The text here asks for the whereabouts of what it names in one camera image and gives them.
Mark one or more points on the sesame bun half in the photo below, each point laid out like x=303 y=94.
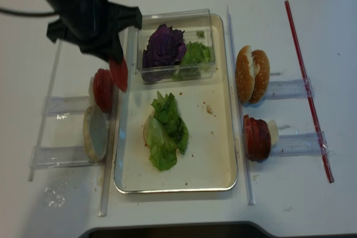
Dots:
x=261 y=75
x=244 y=74

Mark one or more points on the clear holder upper right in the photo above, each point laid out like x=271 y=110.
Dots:
x=292 y=89

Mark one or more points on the bread slice under lettuce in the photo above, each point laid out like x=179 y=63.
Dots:
x=145 y=129

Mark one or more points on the sesame bun top half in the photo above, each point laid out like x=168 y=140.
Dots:
x=244 y=74

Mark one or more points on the sesame bun bottom half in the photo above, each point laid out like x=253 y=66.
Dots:
x=261 y=75

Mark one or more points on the green lettuce in container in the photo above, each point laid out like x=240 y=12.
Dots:
x=191 y=54

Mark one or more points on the bread crumb on tray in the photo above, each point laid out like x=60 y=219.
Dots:
x=209 y=109

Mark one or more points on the clear rail right of tray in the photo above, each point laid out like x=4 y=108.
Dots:
x=238 y=108

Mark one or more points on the stacked tomato slices left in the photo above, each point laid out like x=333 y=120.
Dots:
x=103 y=90

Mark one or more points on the clear plastic container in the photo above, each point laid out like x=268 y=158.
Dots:
x=185 y=21

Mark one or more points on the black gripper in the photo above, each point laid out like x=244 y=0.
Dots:
x=94 y=26

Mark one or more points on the red tomato slice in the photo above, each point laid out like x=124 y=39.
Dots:
x=119 y=73

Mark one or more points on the clear holder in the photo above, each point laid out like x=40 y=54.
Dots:
x=292 y=89
x=308 y=144

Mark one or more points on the clear strip far left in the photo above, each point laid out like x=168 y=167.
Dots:
x=47 y=101

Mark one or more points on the white bread bun left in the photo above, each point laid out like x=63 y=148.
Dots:
x=95 y=133

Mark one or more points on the clear holder lower right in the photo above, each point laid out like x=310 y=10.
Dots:
x=308 y=144

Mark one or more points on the purple cabbage leaf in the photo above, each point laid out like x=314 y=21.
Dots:
x=165 y=47

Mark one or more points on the red plastic strip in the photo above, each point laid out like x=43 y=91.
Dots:
x=320 y=135

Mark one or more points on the green lettuce leaf on tray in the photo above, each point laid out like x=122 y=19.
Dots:
x=167 y=133

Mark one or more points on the white cheese slice right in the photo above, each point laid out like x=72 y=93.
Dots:
x=273 y=131

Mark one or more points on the stacked meat patty slices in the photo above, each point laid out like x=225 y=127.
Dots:
x=258 y=139

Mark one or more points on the cream metal baking tray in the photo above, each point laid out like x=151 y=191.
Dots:
x=209 y=163

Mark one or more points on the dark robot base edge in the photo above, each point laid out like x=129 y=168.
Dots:
x=192 y=230

